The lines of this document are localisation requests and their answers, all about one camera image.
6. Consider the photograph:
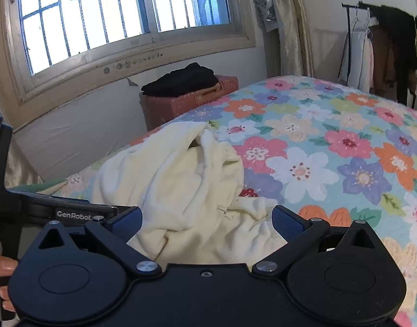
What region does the cream fleece jacket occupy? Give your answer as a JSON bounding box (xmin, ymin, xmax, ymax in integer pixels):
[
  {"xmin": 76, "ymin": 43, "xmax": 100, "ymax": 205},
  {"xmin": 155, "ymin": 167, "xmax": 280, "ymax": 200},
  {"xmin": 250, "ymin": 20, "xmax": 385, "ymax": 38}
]
[{"xmin": 91, "ymin": 121, "xmax": 297, "ymax": 268}]

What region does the barred window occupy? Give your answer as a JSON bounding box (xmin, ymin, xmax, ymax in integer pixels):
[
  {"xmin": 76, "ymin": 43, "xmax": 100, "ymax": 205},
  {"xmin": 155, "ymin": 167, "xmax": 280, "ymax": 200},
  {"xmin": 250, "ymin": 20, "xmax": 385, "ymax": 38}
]
[{"xmin": 1, "ymin": 0, "xmax": 257, "ymax": 103}]

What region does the grey garment by curtain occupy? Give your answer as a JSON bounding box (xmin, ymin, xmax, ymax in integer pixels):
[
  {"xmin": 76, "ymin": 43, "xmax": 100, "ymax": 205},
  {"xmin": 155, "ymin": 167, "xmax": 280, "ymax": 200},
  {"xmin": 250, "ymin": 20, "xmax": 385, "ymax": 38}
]
[{"xmin": 246, "ymin": 0, "xmax": 279, "ymax": 33}]

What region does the black folded cloth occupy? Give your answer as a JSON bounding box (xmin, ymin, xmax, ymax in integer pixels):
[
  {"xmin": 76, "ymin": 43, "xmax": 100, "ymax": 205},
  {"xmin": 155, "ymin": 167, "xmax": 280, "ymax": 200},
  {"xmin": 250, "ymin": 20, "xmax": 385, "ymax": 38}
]
[{"xmin": 141, "ymin": 62, "xmax": 220, "ymax": 96}]

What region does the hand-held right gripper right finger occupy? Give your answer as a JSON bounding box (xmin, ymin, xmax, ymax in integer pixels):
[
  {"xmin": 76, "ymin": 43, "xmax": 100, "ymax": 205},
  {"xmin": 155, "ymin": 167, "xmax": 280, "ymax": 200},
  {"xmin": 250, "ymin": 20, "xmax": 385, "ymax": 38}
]
[{"xmin": 252, "ymin": 205, "xmax": 380, "ymax": 279}]

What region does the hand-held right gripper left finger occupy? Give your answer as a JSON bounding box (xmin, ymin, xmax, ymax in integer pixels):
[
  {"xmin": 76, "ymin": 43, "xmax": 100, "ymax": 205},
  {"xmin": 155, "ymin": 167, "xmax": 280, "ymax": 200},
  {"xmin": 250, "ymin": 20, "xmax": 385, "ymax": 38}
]
[{"xmin": 37, "ymin": 206, "xmax": 162, "ymax": 279}]

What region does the black clothes rack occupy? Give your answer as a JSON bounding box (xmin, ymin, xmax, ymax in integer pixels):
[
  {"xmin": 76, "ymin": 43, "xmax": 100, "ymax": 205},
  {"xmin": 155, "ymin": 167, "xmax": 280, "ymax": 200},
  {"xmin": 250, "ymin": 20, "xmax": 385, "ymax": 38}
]
[{"xmin": 342, "ymin": 3, "xmax": 417, "ymax": 110}]

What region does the brown hanging coat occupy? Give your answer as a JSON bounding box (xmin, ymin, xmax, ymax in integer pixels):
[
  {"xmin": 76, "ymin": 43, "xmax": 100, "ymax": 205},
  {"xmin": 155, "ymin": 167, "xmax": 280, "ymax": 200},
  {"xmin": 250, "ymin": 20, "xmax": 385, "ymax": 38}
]
[{"xmin": 368, "ymin": 24, "xmax": 405, "ymax": 98}]

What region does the person's left hand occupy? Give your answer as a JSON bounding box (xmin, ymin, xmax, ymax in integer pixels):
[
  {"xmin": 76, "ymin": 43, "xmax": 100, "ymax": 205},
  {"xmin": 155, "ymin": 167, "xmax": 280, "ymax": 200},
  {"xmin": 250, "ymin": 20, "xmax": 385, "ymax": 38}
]
[{"xmin": 0, "ymin": 253, "xmax": 19, "ymax": 313}]

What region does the white hanging dress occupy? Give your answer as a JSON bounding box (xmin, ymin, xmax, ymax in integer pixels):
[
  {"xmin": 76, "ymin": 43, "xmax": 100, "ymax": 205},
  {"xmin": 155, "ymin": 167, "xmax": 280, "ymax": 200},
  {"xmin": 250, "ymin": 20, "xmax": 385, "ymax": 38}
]
[{"xmin": 338, "ymin": 7, "xmax": 375, "ymax": 92}]

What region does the green cloth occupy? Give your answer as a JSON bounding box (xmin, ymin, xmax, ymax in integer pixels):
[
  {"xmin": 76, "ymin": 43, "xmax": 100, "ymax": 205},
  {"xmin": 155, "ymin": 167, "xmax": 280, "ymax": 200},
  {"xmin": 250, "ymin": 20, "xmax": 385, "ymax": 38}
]
[{"xmin": 6, "ymin": 177, "xmax": 68, "ymax": 197}]

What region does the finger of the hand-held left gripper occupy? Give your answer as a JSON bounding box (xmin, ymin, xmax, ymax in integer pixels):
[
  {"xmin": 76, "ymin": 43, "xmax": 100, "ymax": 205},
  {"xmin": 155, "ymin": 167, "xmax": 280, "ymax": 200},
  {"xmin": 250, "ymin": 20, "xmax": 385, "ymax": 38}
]
[{"xmin": 21, "ymin": 192, "xmax": 129, "ymax": 228}]

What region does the black hanging coat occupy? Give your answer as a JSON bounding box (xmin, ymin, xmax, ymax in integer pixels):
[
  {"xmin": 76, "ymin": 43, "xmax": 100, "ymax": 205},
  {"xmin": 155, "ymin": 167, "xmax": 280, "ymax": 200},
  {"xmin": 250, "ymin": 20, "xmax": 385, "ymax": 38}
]
[{"xmin": 358, "ymin": 2, "xmax": 417, "ymax": 110}]

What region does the beige curtain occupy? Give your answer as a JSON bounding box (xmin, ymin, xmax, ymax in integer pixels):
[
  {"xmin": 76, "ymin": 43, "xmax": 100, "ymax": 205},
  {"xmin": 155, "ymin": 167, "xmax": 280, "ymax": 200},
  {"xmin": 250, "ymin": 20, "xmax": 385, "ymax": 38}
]
[{"xmin": 266, "ymin": 0, "xmax": 315, "ymax": 77}]

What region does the floral bed sheet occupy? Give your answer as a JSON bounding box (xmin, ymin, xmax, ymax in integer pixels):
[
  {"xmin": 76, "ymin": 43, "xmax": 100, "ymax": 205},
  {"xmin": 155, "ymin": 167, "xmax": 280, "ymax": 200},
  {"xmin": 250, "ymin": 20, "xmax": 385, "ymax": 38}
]
[{"xmin": 52, "ymin": 75, "xmax": 417, "ymax": 327}]

